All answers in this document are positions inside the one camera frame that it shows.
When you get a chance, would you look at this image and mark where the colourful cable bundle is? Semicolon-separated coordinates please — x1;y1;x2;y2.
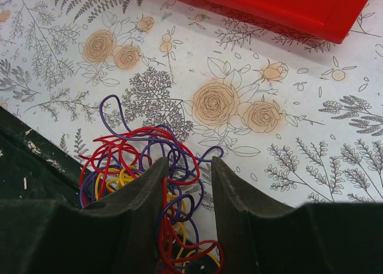
78;94;225;274

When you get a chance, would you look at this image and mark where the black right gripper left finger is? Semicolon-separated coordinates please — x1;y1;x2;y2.
1;158;168;273

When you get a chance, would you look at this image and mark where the red plastic bin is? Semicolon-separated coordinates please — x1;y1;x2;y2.
180;0;368;44

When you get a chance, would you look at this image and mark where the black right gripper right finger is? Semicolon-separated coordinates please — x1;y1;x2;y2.
211;157;382;273

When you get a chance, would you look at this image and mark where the floral table mat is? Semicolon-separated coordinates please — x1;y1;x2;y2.
0;0;383;215

